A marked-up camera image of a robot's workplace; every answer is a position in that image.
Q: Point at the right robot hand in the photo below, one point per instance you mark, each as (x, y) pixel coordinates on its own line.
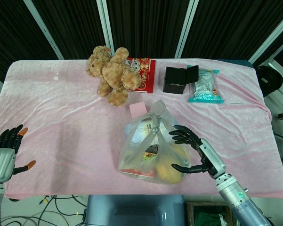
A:
(207, 153)

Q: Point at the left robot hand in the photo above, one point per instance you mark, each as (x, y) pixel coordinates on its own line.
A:
(4, 155)

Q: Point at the clear plastic bag with groceries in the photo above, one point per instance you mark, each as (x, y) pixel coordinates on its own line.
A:
(153, 146)

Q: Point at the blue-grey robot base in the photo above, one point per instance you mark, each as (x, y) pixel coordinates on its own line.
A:
(135, 210)

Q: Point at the wooden crate with green cloth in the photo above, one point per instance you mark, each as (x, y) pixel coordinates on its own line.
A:
(209, 214)

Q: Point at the teal snack packet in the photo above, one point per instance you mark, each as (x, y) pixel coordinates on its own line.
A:
(206, 86)

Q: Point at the pink velvet table cloth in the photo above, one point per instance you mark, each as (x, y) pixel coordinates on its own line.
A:
(131, 127)

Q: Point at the black open box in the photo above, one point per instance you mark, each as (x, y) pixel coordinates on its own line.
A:
(177, 78)

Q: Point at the pink card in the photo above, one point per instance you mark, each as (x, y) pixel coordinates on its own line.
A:
(137, 110)

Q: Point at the black office chair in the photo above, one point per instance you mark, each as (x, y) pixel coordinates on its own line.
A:
(276, 99)

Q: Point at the red 2026 calendar box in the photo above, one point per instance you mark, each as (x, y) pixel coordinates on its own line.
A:
(144, 77)

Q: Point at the brown teddy bear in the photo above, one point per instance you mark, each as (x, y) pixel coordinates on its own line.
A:
(113, 74)

